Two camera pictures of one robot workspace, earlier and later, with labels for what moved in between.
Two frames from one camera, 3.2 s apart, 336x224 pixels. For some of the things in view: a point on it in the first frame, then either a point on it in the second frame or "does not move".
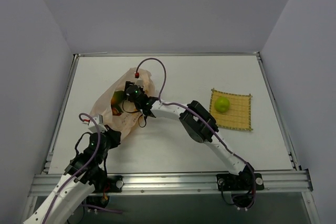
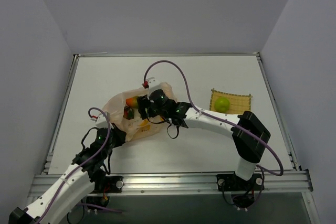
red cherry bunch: (115, 112) to (128, 113)
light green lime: (222, 104) does not move
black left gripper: (113, 135) does not move
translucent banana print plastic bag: (128, 119) to (123, 107)
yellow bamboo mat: (238, 116) does not move
